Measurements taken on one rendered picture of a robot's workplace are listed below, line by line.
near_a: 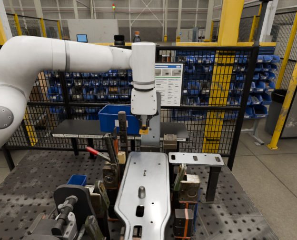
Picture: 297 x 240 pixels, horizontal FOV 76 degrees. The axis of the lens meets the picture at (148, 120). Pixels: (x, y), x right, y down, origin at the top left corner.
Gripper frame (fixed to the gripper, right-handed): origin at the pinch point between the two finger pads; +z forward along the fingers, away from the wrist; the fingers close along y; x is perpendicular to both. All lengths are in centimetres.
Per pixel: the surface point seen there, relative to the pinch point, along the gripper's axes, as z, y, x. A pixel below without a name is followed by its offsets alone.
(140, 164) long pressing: 27.8, -2.8, 8.4
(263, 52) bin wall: -9, 146, 217
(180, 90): 1, 20, 55
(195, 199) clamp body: 33.5, 23.5, -7.6
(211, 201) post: 57, 39, 13
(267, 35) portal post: -27, 230, 390
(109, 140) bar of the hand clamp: 8.2, -15.1, -1.2
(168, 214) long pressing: 28.0, 10.9, -20.3
